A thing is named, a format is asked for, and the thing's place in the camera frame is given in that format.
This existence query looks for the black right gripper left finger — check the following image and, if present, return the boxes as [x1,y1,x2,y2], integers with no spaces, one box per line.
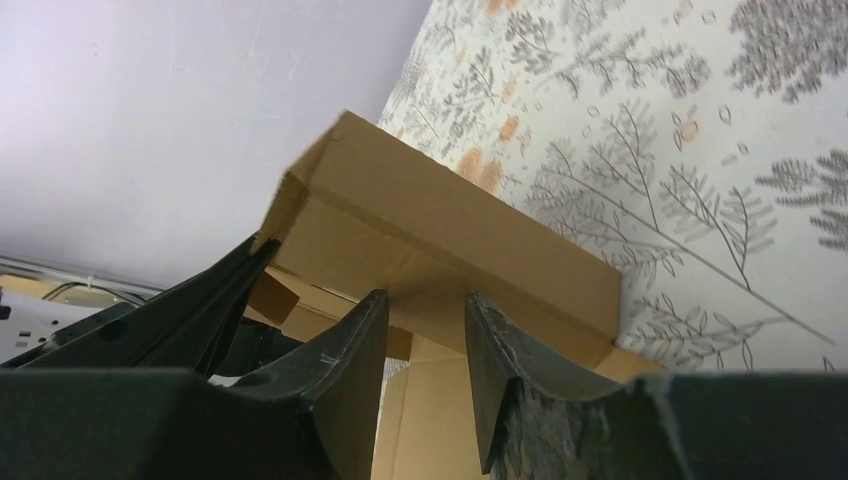
[232,289,389,479]

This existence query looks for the brown cardboard box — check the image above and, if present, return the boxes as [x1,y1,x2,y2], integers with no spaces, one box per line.
[259,112,655,479]

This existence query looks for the floral patterned table mat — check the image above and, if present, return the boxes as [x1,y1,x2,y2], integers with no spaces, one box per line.
[380,1,847,372]

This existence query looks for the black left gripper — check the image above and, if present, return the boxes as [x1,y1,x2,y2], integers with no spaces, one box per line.
[1,238,299,377]

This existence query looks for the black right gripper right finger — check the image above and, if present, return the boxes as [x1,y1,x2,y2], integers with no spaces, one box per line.
[465,292,636,479]

